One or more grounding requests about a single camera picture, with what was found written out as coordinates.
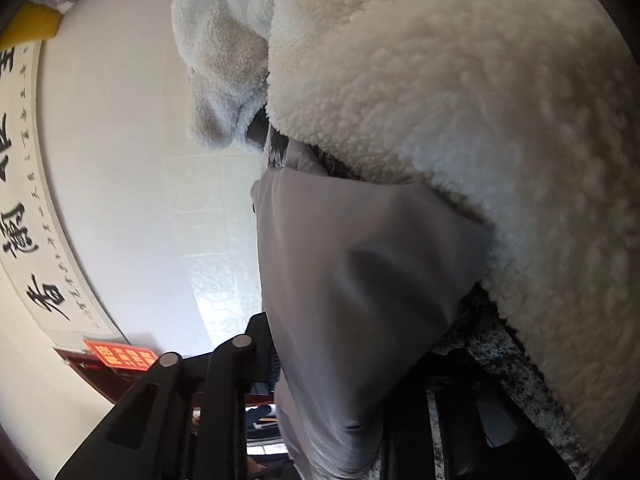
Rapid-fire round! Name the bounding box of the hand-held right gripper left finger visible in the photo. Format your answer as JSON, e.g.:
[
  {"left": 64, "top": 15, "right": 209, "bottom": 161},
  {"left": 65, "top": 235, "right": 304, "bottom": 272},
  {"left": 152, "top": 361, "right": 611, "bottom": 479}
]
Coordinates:
[{"left": 52, "top": 312, "right": 276, "bottom": 480}]

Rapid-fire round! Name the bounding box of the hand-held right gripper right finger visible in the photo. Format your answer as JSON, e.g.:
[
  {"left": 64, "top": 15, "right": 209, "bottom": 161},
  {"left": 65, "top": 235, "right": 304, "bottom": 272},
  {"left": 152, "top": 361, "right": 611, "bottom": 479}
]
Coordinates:
[{"left": 381, "top": 349, "right": 577, "bottom": 480}]

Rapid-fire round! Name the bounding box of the red paper sign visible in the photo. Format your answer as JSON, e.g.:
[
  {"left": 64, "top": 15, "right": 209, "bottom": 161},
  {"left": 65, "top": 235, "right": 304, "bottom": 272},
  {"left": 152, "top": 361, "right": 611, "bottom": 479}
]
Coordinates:
[{"left": 84, "top": 339, "right": 160, "bottom": 372}]

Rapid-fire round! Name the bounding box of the dark red wooden door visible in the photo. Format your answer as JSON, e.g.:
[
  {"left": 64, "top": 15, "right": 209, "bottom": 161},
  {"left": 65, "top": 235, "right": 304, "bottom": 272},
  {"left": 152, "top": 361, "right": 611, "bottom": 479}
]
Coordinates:
[{"left": 54, "top": 347, "right": 151, "bottom": 405}]

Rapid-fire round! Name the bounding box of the yellow cushion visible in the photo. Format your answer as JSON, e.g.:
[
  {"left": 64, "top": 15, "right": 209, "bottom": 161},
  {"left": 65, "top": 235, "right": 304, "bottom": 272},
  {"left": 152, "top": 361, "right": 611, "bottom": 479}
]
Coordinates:
[{"left": 0, "top": 2, "right": 64, "bottom": 52}]

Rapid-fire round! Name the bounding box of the calligraphy wall scroll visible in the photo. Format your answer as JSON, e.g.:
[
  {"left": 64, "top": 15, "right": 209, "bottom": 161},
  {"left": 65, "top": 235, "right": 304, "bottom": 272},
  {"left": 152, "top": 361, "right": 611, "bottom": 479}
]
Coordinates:
[{"left": 0, "top": 40, "right": 126, "bottom": 347}]

